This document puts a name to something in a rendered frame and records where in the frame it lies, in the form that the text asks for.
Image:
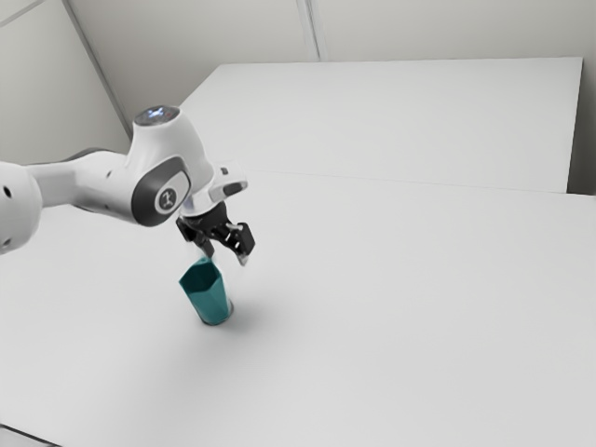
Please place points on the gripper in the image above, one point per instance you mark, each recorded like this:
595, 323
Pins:
208, 224

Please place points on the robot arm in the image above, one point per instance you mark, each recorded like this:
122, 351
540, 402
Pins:
153, 153

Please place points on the teal faceted mug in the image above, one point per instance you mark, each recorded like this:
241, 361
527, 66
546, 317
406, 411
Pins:
207, 292

